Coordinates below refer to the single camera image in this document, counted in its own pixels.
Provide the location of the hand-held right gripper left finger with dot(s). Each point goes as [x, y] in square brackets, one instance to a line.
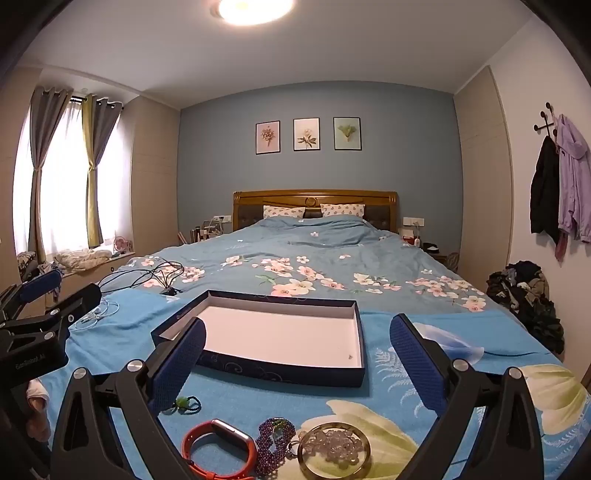
[180, 364]

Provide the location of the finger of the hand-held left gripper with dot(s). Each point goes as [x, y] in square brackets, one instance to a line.
[41, 284]
[78, 302]

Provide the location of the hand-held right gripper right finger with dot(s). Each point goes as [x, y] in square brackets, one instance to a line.
[415, 360]

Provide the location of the orange smart band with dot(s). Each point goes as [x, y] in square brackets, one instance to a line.
[190, 445]

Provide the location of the dark blue patterned box tray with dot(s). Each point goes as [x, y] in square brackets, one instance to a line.
[277, 332]

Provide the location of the amber bangle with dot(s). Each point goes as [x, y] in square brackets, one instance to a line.
[332, 426]

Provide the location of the person's left hand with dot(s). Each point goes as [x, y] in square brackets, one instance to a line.
[38, 415]

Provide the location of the pile of mixed clothes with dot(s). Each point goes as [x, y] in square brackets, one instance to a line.
[27, 265]

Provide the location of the crumpled beige bedding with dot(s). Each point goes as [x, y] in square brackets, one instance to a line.
[83, 261]

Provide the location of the small pink fan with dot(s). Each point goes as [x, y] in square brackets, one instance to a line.
[120, 244]

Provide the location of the blue tulip blanket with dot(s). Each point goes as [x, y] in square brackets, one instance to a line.
[258, 406]

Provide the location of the white sheer curtain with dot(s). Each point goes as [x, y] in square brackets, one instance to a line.
[64, 194]

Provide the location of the wooden nightstand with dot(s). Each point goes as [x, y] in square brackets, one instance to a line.
[445, 261]

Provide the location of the red box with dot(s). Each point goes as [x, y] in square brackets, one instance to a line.
[409, 239]

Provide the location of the pile of dark clothes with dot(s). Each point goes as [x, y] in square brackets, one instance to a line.
[531, 304]

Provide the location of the group of cosmetic bottles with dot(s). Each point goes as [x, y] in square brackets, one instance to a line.
[201, 233]

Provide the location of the blue floral duvet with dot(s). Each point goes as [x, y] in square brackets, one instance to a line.
[332, 249]

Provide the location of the yellow and grey curtain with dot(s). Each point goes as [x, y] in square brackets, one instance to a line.
[97, 152]

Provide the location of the beige built-in wardrobe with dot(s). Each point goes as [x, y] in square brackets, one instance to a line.
[482, 175]
[154, 175]

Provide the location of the dotted white pillow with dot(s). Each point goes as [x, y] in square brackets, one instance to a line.
[284, 212]
[342, 210]

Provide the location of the maroon scarf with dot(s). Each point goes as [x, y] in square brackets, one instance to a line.
[562, 247]

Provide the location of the wooden headboard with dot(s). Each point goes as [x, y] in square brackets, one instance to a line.
[314, 198]

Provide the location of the green framed plant picture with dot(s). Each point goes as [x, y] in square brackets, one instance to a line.
[347, 134]

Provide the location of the purple jacket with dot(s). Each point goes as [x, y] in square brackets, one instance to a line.
[572, 175]

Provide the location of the pink framed flower picture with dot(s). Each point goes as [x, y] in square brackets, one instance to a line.
[268, 137]

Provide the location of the cream framed flower picture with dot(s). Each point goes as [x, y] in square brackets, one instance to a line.
[306, 134]

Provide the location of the round ceiling lamp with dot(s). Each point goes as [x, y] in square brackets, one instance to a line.
[254, 9]

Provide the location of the black wall coat rack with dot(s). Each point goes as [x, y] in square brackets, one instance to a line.
[548, 115]

